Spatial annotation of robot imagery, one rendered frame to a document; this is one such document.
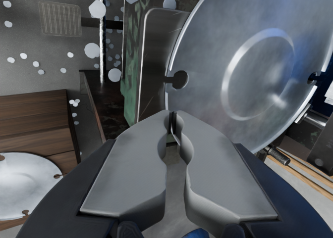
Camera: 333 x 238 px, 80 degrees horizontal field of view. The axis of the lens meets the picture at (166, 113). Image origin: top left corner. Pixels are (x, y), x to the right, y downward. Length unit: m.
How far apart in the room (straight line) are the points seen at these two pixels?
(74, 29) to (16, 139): 0.40
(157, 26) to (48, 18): 0.63
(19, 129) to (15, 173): 0.15
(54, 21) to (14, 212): 0.67
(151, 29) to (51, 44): 0.81
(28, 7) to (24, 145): 0.51
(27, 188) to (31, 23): 0.60
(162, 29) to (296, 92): 0.27
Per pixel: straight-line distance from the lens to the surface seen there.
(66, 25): 0.81
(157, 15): 0.21
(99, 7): 0.33
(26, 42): 0.99
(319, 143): 0.34
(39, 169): 0.82
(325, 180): 1.52
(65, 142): 0.75
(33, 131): 0.75
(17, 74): 1.03
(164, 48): 0.21
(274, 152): 0.46
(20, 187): 0.86
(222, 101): 0.28
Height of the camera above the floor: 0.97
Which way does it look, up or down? 52 degrees down
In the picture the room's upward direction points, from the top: 138 degrees clockwise
